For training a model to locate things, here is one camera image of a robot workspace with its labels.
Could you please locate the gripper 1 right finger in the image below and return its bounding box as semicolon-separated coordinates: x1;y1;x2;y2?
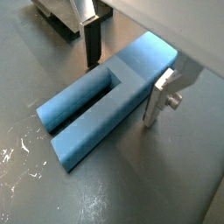
143;53;203;128

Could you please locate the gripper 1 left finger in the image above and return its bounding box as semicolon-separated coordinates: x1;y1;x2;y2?
70;0;102;67

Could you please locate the light blue square-circle object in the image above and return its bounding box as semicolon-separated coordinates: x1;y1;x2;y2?
37;31;178;172

